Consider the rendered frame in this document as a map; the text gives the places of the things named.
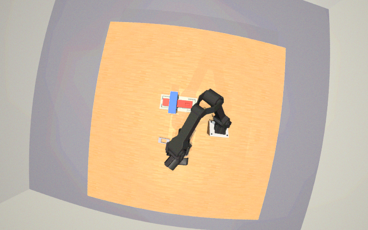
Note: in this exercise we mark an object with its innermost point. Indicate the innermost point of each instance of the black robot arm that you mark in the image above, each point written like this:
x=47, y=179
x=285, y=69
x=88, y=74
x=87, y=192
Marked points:
x=179, y=147

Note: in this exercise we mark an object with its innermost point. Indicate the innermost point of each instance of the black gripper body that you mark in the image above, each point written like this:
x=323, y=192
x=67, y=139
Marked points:
x=184, y=161

